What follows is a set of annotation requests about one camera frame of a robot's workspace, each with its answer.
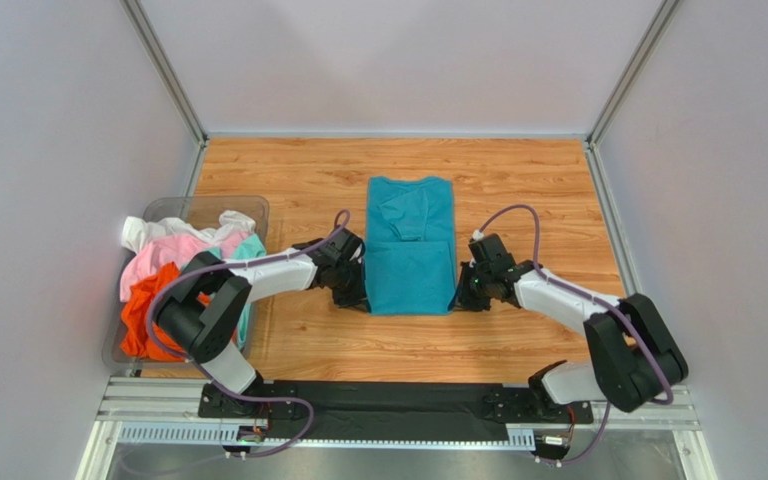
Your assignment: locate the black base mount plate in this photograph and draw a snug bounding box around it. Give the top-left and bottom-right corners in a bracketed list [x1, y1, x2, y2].
[198, 381, 594, 442]

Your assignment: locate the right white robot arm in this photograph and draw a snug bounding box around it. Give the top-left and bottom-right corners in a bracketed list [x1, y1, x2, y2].
[455, 232, 689, 413]

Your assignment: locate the aluminium front frame rail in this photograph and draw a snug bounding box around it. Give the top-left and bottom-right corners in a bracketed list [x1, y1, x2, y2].
[78, 377, 716, 479]

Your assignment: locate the orange t shirt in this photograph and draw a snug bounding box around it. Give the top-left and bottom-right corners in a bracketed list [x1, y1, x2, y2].
[119, 263, 183, 363]

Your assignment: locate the pink t shirt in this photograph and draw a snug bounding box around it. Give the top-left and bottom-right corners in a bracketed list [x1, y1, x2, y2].
[118, 230, 252, 303]

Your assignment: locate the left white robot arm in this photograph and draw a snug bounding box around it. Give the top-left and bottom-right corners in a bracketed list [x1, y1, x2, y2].
[147, 227, 367, 418]

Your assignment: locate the white t shirt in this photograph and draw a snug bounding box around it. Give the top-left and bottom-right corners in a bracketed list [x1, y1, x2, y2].
[120, 210, 258, 253]

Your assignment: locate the mint green t shirt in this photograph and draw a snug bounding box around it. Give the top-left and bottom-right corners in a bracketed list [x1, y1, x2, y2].
[205, 231, 266, 351]

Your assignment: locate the teal t shirt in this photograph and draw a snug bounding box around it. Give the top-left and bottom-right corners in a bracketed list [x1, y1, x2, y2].
[363, 176, 457, 316]

